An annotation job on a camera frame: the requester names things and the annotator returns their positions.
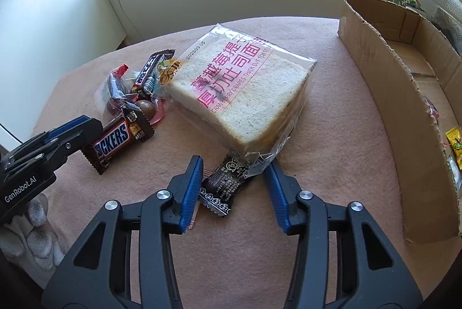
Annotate red clear date packet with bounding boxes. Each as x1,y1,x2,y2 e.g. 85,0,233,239
94,64,137,124

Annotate Snickers chocolate bar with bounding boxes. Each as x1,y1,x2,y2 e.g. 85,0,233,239
82,104,155,175

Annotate yellow quail egg packet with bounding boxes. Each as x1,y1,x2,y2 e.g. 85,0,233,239
154,59,182,96

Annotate small black snack packet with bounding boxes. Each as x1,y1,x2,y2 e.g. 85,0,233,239
198,150,258,218

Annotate packaged toast bread slices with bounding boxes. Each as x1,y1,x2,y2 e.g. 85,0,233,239
164,24,317,177

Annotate white knit glove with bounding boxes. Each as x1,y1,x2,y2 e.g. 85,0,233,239
1,193,65,287

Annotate brown egg in packet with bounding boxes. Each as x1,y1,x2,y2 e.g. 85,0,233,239
135,99,165,126

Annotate Japanese Snickers bar wrapper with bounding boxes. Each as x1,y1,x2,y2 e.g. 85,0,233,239
131,50,175,99

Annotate white cabinet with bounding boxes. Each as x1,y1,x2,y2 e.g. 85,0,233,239
1,0,126,150

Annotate yellow candy packet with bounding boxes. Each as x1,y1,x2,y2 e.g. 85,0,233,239
445,126,462,170

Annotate cardboard box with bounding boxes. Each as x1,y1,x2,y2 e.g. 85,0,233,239
338,0,461,243

